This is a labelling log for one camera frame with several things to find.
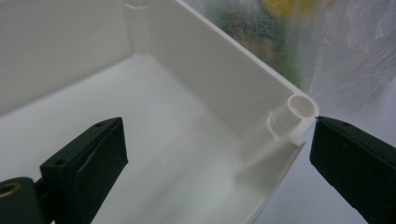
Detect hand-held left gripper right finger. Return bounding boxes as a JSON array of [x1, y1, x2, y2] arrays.
[[309, 115, 396, 224]]

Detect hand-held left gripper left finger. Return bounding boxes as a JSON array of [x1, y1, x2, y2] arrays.
[[39, 117, 129, 224]]

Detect white plastic box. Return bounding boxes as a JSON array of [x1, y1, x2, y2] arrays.
[[0, 0, 320, 224]]

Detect clear plastic bag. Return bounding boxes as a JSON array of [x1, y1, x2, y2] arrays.
[[181, 0, 396, 116]]

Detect green seaweed packet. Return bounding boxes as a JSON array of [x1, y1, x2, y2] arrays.
[[211, 6, 304, 90]]

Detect yellow and black packet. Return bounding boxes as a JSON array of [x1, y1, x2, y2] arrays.
[[262, 0, 318, 20]]

